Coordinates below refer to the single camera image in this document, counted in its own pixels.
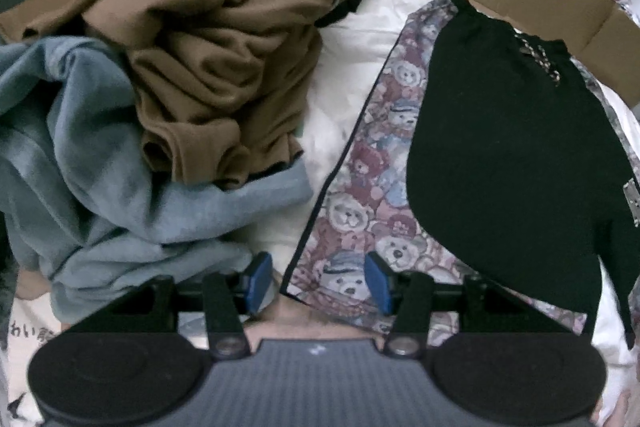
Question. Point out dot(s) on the brown garment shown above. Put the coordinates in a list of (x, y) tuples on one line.
[(210, 57)]

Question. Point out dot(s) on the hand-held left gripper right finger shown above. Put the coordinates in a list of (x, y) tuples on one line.
[(378, 282)]

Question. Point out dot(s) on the white bear print bed sheet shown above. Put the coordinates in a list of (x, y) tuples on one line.
[(345, 72)]

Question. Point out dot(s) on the black garment bear print lining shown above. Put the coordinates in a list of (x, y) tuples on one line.
[(500, 132)]

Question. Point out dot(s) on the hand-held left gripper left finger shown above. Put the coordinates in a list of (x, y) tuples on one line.
[(257, 282)]

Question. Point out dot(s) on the blue-grey sweatshirt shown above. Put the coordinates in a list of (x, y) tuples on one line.
[(100, 182)]

